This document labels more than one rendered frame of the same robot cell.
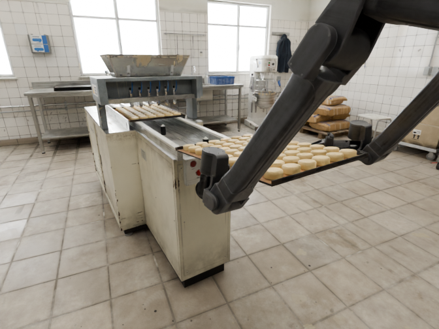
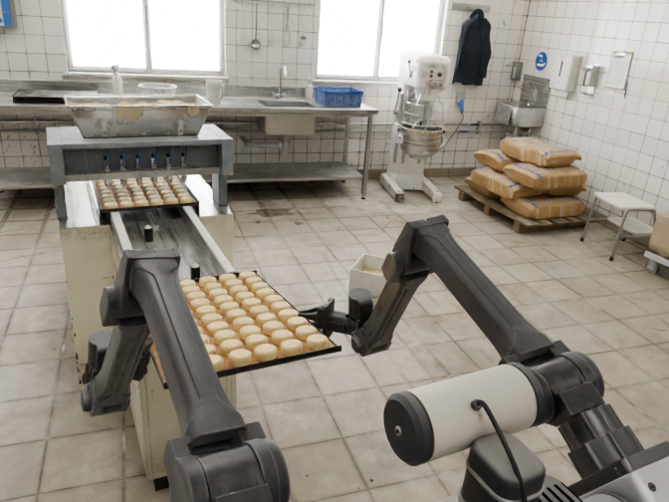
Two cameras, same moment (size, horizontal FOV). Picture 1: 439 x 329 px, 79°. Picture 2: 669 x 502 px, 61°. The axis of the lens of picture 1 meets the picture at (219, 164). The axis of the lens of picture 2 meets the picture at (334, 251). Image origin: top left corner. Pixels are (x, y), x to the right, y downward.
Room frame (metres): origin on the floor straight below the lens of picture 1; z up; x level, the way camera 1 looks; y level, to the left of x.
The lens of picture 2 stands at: (-0.34, -0.51, 1.72)
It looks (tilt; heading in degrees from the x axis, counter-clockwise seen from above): 23 degrees down; 4
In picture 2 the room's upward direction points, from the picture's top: 4 degrees clockwise
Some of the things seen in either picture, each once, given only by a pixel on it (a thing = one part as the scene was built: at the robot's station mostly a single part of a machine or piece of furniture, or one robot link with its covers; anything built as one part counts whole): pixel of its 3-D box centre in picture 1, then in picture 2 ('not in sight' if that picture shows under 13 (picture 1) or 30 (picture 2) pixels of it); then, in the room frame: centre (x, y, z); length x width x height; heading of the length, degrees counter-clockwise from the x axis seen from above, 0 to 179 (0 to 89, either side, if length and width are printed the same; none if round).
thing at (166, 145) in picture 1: (128, 117); (108, 195); (2.02, 0.70, 0.87); 2.01 x 0.03 x 0.07; 31
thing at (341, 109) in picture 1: (330, 109); (547, 173); (4.89, -2.04, 0.47); 0.72 x 0.42 x 0.17; 120
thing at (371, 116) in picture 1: (374, 128); (624, 225); (4.34, -2.59, 0.23); 0.45 x 0.45 x 0.46; 16
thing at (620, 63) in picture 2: not in sight; (618, 73); (5.21, -2.57, 1.37); 0.27 x 0.02 x 0.40; 24
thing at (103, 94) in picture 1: (149, 100); (142, 171); (2.00, 0.52, 1.01); 0.72 x 0.33 x 0.34; 121
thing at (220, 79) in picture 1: (222, 79); (337, 96); (5.28, -0.05, 0.95); 0.40 x 0.30 x 0.14; 117
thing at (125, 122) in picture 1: (110, 111); (87, 174); (2.30, 0.94, 0.88); 1.28 x 0.01 x 0.07; 31
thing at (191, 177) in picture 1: (206, 167); not in sight; (1.26, 0.07, 0.77); 0.24 x 0.04 x 0.14; 121
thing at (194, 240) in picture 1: (181, 195); (171, 340); (1.57, 0.26, 0.45); 0.70 x 0.34 x 0.90; 31
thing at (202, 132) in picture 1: (164, 114); (172, 191); (2.17, 0.45, 0.87); 2.01 x 0.03 x 0.07; 31
